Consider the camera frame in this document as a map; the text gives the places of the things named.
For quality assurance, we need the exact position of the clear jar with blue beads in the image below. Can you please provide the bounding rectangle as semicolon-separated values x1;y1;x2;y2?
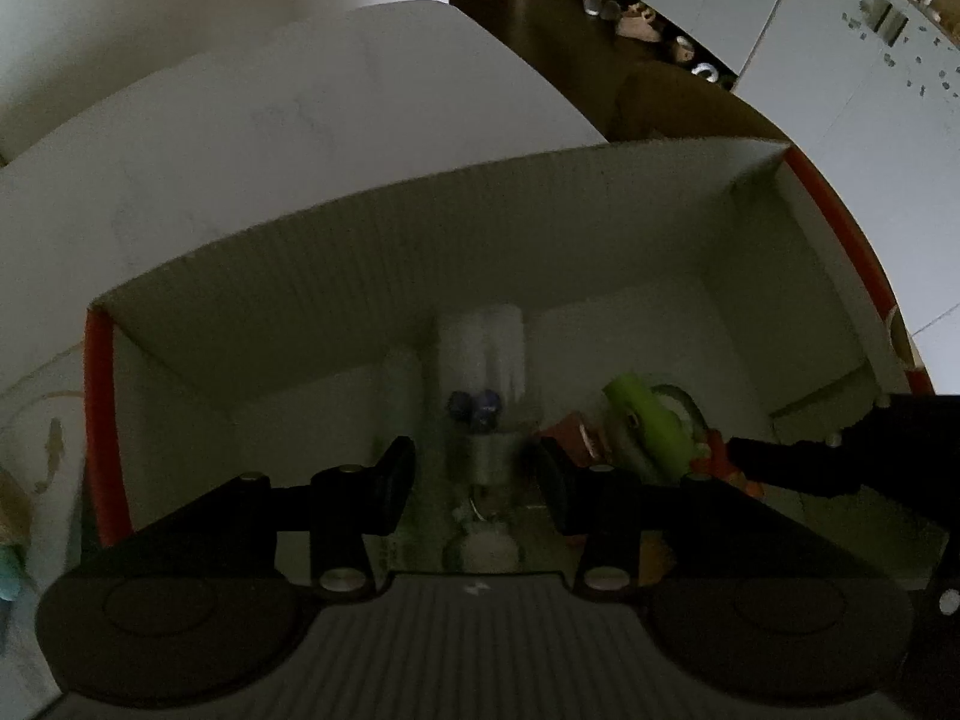
433;304;535;500

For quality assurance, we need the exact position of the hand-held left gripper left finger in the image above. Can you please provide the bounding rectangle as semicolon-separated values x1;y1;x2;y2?
112;436;416;599

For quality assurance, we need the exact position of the pile of shoes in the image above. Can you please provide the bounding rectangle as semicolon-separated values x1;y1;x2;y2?
583;0;742;85

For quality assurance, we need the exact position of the tan and teal object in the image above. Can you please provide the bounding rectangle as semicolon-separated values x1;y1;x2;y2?
0;467;37;602

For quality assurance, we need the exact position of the white cabinet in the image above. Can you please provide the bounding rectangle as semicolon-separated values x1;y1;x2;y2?
525;0;960;361

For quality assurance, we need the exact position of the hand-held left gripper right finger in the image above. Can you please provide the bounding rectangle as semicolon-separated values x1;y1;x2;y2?
525;439;848;599

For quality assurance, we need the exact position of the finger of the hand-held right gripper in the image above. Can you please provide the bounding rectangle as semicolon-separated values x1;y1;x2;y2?
727;426;865;497

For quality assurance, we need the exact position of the red cardboard box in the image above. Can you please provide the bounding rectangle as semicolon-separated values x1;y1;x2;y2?
81;136;940;595

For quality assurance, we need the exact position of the green plastic tube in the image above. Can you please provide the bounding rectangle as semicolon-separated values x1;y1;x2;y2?
603;373;707;479

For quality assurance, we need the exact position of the white bunny keychain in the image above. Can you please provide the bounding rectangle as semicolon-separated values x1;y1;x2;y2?
448;486;522;572

